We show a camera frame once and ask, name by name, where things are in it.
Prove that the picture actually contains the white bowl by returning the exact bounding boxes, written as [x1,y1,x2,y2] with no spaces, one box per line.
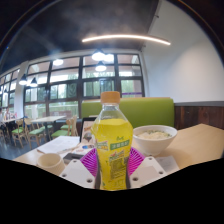
[132,124,179,157]

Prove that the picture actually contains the white paper sheet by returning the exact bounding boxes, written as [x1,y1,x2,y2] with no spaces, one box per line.
[36,134,81,155]

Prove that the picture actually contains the person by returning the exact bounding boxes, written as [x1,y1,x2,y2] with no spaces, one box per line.
[0,106,13,134]

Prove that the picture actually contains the wooden chairs with green seats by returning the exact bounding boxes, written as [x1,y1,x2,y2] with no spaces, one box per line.
[0,115,79,149]

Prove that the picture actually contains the dark-framed window wall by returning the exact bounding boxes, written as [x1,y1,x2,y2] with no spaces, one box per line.
[0,53,146,119]

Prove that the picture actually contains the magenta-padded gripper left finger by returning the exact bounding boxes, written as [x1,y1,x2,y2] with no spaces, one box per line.
[59,147,99,190]

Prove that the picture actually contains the yellow drink bottle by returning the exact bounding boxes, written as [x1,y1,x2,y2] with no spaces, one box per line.
[90,90,134,191]

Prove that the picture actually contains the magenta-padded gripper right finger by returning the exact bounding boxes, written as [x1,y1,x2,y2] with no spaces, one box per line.
[128,146,168,189]

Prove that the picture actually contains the printed picture leaflet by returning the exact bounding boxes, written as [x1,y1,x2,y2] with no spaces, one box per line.
[71,141,96,156]

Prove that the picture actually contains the white mug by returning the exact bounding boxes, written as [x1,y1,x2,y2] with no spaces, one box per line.
[35,152,67,177]

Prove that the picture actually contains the black tablet showing pictures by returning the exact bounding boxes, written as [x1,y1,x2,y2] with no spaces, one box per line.
[79,116,98,146]

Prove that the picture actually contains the long linear ceiling light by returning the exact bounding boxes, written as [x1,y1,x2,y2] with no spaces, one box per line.
[81,33,172,47]

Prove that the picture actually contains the wooden dining table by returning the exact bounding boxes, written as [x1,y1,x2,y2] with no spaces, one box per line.
[29,115,67,141]

